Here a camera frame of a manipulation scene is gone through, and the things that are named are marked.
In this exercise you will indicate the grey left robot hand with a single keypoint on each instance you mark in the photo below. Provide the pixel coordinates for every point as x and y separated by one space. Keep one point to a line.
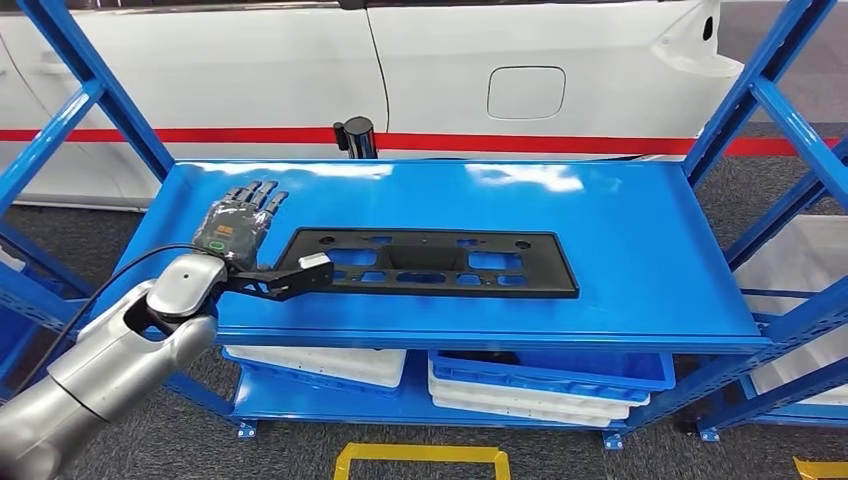
232 228

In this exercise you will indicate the black plastic plate part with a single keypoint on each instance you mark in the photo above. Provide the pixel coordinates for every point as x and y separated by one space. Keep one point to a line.
550 272

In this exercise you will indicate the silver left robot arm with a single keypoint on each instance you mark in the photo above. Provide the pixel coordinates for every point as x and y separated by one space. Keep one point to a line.
119 358

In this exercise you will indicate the blue steel shelf rack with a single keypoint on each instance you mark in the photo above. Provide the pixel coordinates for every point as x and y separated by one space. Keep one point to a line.
16 331
629 265
775 397

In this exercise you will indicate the white car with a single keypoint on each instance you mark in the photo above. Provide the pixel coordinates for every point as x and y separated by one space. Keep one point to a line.
265 66

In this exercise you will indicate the yellow floor tape square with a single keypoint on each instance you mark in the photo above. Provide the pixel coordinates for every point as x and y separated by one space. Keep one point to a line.
821 469
424 452

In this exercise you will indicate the stacked white plastic crates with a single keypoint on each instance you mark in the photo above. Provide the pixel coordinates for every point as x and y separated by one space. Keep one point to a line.
802 252

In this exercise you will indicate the black stanchion post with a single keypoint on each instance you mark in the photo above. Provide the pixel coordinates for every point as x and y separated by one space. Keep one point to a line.
360 136

